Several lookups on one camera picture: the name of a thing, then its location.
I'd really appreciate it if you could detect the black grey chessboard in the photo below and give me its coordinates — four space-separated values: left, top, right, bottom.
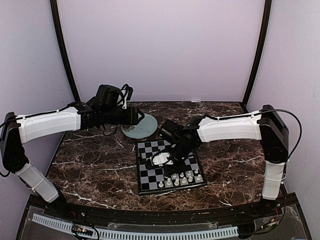
135 139 207 196

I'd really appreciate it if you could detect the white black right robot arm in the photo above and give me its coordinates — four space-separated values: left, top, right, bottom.
150 104 289 217

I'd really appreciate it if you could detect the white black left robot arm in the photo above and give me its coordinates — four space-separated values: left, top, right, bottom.
0 84 145 218

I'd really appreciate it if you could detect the black chess pieces pile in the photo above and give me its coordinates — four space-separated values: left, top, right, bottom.
138 149 159 166

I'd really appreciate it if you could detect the pale green flower plate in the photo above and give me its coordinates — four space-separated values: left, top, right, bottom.
121 114 158 140

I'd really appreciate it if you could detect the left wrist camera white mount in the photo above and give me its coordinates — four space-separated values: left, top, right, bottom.
116 83 134 109

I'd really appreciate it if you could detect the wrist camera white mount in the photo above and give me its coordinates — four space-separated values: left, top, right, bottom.
116 83 134 109
150 152 174 167

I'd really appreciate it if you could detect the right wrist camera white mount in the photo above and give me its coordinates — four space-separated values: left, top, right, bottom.
150 152 174 167

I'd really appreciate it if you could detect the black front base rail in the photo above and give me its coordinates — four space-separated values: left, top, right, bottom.
42 201 283 226

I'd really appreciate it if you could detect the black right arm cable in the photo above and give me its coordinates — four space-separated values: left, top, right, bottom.
259 109 303 181

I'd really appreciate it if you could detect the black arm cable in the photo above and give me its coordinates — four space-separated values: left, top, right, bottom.
0 117 13 178
259 109 303 181

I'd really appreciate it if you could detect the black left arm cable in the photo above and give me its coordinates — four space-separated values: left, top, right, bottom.
0 117 13 178

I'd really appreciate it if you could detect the left black frame post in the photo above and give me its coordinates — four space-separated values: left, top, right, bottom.
49 0 81 102

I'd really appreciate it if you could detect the black frame post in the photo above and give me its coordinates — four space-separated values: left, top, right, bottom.
49 0 81 102
240 0 272 113

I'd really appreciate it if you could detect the white slotted cable duct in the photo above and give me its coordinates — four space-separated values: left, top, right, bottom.
31 213 239 240

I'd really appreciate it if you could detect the right black frame post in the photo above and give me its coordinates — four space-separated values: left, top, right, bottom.
240 0 272 113

